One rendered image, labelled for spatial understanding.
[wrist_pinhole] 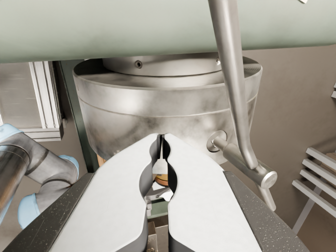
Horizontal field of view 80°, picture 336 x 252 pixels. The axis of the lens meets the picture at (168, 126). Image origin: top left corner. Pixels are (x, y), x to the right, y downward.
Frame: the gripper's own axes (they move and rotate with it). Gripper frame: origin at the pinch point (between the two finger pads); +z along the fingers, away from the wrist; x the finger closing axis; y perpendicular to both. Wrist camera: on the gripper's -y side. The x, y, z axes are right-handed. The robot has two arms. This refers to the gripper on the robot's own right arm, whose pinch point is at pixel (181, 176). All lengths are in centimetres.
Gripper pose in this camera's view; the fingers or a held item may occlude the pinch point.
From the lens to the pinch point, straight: 51.5
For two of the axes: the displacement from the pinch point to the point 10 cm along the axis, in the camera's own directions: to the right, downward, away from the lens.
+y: 0.1, 8.8, 4.7
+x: 2.5, 4.5, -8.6
